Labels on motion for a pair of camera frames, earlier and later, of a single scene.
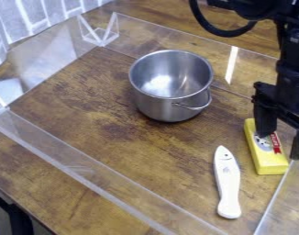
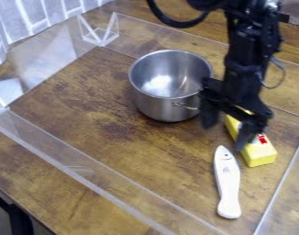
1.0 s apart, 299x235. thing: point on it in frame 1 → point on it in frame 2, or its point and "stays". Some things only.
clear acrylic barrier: [221, 65] stays
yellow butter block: [267, 153] → [257, 151]
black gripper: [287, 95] → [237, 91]
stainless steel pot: [171, 81] stays
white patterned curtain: [18, 17] stays
